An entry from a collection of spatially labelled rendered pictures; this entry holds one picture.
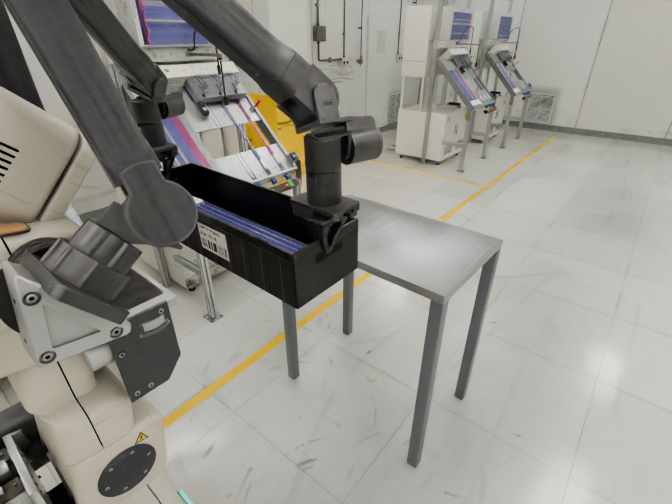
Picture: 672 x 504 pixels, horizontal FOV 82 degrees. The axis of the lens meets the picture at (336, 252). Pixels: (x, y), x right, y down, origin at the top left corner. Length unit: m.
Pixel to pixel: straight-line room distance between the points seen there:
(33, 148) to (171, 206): 0.19
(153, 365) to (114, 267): 0.29
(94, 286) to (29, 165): 0.18
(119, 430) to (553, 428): 1.65
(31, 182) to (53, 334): 0.20
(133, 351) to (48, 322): 0.23
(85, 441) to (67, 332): 0.32
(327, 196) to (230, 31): 0.25
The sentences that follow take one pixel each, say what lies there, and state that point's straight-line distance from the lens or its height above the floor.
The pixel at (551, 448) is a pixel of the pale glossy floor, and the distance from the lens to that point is 1.92.
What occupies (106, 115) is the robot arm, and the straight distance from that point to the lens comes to 0.52.
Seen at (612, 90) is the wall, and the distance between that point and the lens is 7.66.
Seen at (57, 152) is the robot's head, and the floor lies 1.30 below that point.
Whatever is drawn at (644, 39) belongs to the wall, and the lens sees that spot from 7.61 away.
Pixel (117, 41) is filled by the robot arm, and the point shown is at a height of 1.42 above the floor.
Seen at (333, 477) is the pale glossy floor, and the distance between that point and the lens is 1.66.
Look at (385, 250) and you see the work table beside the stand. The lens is 1.31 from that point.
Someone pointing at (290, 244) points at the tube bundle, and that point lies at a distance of 0.79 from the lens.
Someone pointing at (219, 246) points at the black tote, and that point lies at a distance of 0.80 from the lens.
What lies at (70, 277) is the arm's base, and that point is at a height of 1.21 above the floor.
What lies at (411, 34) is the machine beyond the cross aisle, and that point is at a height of 1.44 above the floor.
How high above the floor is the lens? 1.43
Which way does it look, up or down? 29 degrees down
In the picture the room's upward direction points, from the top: straight up
